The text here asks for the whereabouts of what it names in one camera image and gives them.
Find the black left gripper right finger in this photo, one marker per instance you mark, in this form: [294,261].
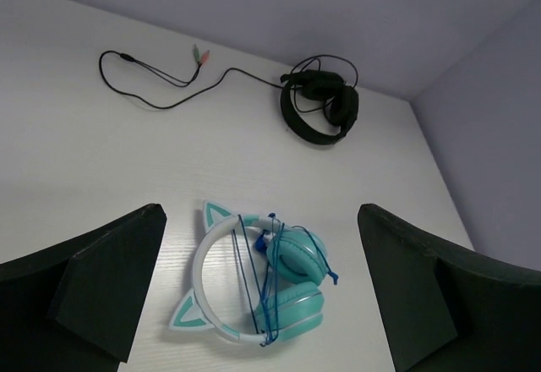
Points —
[445,307]

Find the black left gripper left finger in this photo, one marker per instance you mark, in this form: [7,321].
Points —
[76,305]

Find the black headphones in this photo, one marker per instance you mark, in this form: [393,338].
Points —
[338,101]

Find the teal cat ear headphones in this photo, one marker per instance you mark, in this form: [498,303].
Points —
[281,277]

